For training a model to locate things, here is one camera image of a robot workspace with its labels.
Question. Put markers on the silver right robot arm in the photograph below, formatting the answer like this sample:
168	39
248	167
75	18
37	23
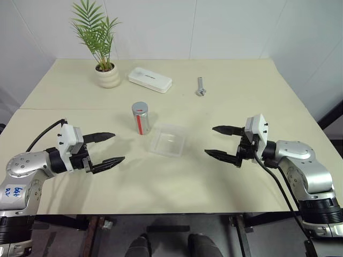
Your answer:
305	171

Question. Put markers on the cream ribbed plant pot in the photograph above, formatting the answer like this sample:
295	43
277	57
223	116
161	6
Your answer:
107	76

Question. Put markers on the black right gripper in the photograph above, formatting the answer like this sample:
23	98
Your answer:
245	150

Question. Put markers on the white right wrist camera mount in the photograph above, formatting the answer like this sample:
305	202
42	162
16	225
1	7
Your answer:
257	126

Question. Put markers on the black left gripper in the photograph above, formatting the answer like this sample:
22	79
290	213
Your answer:
80	159

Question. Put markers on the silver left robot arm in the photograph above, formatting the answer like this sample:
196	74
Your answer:
25	168

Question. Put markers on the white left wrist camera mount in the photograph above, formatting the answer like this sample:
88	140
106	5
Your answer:
68	139

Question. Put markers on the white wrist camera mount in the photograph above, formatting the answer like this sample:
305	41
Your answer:
68	139
257	126

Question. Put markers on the green palm plant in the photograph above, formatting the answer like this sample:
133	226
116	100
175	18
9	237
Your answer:
95	29

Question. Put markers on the silver red can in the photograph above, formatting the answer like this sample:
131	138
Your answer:
140	118

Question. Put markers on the silver metal bolt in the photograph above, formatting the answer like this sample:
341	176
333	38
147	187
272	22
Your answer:
200	87

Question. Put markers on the clear plastic container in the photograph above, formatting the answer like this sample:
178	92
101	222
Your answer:
167	139

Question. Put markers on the white rectangular case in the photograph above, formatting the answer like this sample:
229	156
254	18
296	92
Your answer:
150	79

